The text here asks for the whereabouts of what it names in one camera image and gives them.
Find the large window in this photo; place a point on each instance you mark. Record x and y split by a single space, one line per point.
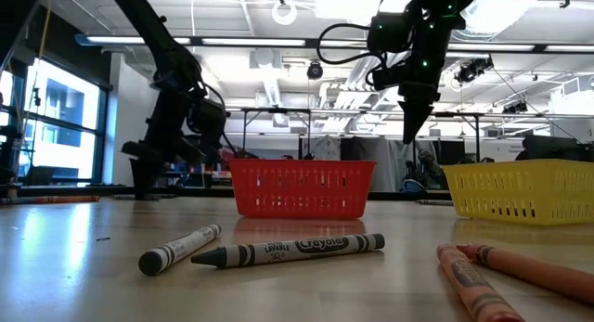
65 104

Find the red-orange crayon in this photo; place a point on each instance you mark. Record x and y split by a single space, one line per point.
473 289
533 271

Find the silver ventilation duct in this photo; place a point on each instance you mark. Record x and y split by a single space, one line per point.
492 20

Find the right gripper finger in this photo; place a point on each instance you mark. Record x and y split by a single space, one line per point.
413 118

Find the blue chair seat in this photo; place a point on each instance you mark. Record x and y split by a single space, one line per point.
413 186

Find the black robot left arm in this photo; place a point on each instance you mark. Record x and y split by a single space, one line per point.
162 43

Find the black aluminium table frame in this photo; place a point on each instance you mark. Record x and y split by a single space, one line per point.
209 192

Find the black crayon white wrapper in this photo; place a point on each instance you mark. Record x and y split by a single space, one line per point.
176 250
287 250

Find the small cup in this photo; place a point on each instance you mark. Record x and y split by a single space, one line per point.
12 191

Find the black metal rack frame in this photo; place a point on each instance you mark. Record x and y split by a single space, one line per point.
455 114
276 110

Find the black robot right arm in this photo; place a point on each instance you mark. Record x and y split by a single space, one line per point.
431 43

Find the black monitor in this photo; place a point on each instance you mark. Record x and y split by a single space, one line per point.
552 148

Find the yellow plastic basket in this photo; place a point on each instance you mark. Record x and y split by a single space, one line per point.
510 165

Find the black round ceiling device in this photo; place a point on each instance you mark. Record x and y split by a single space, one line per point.
314 70

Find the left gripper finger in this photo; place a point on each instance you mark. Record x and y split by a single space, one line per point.
145 178

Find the long ceiling light bar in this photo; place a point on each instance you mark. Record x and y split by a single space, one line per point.
195 41

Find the red plastic basket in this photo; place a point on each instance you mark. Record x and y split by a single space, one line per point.
301 213

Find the orange crayon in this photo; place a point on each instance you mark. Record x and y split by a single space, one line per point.
65 199

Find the black ceiling spotlight cluster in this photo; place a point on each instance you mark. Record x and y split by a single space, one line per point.
471 71

